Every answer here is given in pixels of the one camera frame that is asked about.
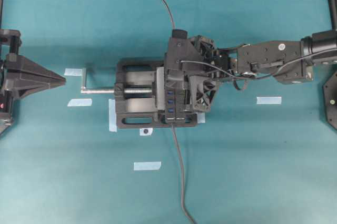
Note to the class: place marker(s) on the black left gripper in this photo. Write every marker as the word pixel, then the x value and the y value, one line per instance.
pixel 12 89

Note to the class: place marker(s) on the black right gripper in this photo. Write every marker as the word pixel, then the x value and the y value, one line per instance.
pixel 204 66

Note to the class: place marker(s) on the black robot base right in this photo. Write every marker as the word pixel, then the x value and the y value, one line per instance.
pixel 329 93

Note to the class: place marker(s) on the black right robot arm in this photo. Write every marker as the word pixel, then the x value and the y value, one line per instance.
pixel 288 62

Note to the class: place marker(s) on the black multi-port USB hub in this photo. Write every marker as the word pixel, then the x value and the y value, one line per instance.
pixel 174 97

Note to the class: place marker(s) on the blue tape strip upper left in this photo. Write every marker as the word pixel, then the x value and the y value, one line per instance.
pixel 73 72

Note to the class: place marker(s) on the blue tape strip middle left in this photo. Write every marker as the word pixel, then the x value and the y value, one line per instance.
pixel 81 102

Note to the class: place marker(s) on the black bench vise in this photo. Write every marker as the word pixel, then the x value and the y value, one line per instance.
pixel 139 94

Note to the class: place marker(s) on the blue tape strip right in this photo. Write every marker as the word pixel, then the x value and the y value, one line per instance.
pixel 268 100

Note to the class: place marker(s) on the blue tape strip under vise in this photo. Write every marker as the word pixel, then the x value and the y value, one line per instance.
pixel 112 125

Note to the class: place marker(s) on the blue tape strip bottom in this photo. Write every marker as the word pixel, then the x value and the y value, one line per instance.
pixel 147 166

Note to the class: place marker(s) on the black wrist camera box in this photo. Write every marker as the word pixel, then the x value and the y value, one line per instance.
pixel 179 34

